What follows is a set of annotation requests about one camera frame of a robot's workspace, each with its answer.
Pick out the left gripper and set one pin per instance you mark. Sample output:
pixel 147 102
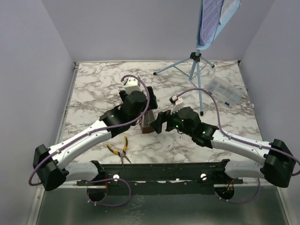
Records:
pixel 153 104

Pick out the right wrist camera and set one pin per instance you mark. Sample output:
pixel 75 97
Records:
pixel 177 103

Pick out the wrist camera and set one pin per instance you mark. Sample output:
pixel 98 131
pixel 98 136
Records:
pixel 131 84
pixel 177 103

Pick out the yellow handled needle-nose pliers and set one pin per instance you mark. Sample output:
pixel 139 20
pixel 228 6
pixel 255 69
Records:
pixel 121 153

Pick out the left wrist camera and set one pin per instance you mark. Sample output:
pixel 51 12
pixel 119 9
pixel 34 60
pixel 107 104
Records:
pixel 131 84

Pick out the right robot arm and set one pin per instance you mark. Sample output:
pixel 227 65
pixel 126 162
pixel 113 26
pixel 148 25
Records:
pixel 271 161

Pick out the sheet music page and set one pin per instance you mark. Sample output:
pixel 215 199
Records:
pixel 211 10
pixel 227 6

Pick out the light blue music stand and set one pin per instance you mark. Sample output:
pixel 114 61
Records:
pixel 195 74

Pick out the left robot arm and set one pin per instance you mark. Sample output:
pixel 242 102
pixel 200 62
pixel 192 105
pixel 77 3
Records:
pixel 54 166

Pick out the clear plastic compartment box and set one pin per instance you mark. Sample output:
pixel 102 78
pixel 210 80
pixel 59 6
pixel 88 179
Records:
pixel 224 92

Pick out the brown wooden metronome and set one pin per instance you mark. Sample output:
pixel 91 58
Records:
pixel 147 118

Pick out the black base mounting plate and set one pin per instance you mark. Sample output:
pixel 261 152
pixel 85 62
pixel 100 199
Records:
pixel 160 179

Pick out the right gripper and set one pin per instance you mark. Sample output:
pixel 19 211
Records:
pixel 161 120

